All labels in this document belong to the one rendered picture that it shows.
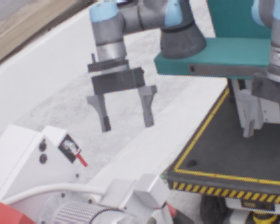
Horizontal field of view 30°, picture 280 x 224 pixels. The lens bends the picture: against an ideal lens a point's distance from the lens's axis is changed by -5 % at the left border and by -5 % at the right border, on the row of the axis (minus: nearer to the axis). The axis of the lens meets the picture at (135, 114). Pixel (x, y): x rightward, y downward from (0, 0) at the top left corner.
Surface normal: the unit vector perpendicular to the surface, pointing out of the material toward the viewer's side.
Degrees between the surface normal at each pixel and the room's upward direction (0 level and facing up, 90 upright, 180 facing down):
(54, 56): 90
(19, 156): 18
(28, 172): 90
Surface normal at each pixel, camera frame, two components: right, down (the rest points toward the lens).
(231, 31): -0.49, 0.58
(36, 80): 0.67, 0.22
